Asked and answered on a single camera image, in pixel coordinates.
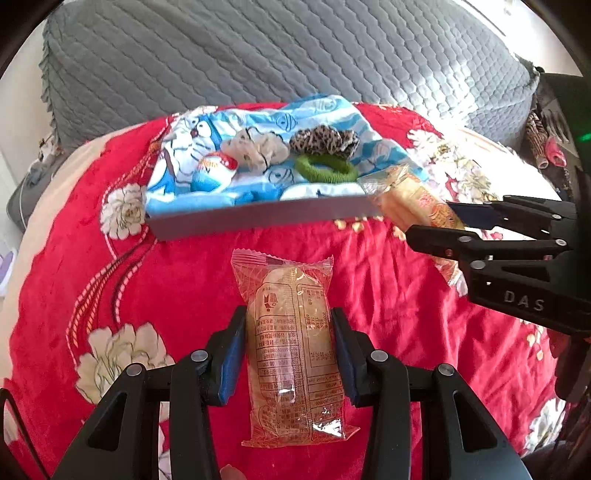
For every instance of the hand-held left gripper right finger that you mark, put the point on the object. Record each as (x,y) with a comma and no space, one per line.
(351,364)

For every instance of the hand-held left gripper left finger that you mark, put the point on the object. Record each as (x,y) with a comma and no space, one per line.
(231,364)

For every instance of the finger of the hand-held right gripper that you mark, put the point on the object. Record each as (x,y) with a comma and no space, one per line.
(443,240)
(475,214)

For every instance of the orange clear cake packet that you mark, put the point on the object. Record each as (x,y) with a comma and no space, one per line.
(286,332)
(411,203)

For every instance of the leopard print scrunchie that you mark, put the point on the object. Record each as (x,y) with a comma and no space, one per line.
(323,138)

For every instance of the blue red egg toy packet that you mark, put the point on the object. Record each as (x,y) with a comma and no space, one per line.
(217,166)

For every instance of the beige sheer scrunchie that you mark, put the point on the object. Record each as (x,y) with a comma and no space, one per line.
(251,145)

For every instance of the person's left hand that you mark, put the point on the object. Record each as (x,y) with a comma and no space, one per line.
(233,474)

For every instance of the pile of clothes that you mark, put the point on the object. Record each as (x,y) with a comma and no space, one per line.
(538,138)

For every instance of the grey box with cartoon cloth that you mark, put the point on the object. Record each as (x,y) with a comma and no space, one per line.
(184,184)

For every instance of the purple white round container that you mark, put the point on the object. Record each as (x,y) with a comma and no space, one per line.
(5,265)

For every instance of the grey bedside stool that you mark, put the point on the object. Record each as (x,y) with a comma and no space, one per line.
(23,207)

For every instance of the small grey cloth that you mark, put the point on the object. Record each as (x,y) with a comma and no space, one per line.
(44,159)

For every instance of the grey quilted headboard cover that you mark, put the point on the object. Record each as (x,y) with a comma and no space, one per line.
(231,55)

